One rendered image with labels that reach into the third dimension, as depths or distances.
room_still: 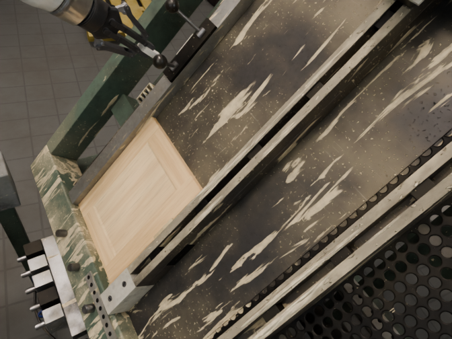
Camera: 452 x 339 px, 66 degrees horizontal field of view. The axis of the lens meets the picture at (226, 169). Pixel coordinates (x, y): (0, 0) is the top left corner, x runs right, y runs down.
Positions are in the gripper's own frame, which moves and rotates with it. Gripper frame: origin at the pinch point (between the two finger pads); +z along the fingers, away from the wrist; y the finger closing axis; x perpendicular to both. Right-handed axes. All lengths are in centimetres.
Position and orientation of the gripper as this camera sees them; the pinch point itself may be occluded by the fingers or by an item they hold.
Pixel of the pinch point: (150, 52)
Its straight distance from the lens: 98.2
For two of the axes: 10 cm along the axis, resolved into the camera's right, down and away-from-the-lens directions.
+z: 5.4, 1.9, 8.2
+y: -6.7, 6.9, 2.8
